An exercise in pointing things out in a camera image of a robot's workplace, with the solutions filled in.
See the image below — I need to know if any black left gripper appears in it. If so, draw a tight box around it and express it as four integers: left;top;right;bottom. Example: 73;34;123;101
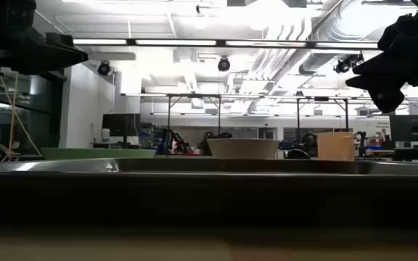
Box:
0;32;89;77

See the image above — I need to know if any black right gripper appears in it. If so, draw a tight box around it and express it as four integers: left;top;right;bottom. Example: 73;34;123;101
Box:
345;50;418;113

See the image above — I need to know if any pale orange ribbed mug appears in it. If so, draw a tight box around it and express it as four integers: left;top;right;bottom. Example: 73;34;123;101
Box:
316;132;355;162

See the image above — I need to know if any green plate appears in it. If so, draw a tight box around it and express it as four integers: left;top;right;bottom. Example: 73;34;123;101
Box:
41;147;156;160

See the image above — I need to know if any white ceramic bowl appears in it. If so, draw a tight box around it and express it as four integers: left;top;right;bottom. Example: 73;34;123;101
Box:
207;138;280;160

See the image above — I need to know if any dark brown serving tray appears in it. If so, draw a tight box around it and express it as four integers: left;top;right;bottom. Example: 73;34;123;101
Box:
0;157;418;228

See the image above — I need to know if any black ceiling spotlight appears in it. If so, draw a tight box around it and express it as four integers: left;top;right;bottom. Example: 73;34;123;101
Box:
334;53;365;75
97;60;112;76
217;57;231;73

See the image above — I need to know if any black computer monitor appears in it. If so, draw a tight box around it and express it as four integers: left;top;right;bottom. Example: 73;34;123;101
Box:
389;115;418;143
102;113;141;149

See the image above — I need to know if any black chair back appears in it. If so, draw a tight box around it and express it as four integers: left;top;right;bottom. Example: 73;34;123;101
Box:
287;148;311;160

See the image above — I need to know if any ceiling light strip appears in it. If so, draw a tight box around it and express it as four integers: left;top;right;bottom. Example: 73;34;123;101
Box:
73;38;380;50

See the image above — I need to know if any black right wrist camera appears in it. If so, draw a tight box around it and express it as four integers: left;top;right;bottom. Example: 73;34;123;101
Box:
378;12;418;54

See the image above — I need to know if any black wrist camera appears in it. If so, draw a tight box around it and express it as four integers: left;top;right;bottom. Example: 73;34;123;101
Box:
378;12;418;54
0;0;38;34

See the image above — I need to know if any black background frame rig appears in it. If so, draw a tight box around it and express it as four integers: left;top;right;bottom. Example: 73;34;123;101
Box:
295;96;351;144
165;93;223;146

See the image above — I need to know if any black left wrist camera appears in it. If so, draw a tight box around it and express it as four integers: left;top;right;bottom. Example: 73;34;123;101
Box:
0;0;38;34

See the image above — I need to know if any yellow extension cord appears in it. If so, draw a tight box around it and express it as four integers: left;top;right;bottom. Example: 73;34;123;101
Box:
0;74;42;157
8;71;20;157

